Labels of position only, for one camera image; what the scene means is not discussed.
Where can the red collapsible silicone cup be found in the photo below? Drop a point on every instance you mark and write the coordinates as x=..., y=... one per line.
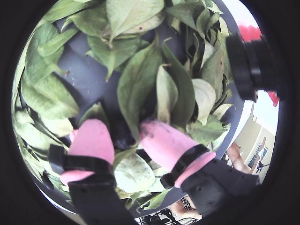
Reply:
x=248, y=30

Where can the dark blueberry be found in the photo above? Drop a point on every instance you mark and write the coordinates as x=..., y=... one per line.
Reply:
x=122, y=139

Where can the black camera lens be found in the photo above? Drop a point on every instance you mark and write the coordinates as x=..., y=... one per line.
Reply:
x=243, y=70

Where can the framed green picture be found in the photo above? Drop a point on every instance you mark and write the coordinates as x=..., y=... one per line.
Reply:
x=261, y=152

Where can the dark grey round bowl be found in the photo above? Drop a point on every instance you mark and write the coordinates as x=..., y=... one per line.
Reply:
x=89, y=77

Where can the black white patterned fabric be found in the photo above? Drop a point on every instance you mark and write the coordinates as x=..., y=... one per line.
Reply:
x=186, y=203

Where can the pink covered gripper finger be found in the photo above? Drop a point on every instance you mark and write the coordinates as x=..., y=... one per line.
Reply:
x=93, y=140
x=168, y=145

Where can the green leaves pile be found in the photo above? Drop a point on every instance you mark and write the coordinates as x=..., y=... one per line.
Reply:
x=47, y=93

